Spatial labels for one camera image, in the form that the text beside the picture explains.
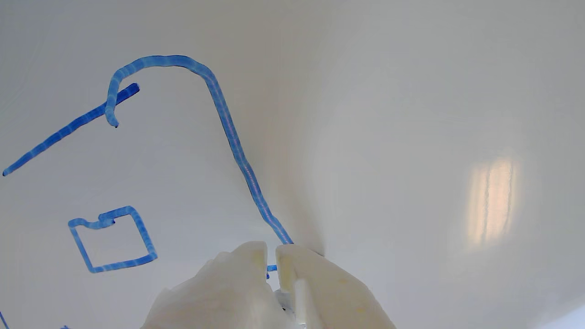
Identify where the large white whiteboard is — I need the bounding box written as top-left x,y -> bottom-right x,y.
0,0 -> 585,329

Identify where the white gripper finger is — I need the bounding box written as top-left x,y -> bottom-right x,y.
142,241 -> 298,329
276,244 -> 396,329

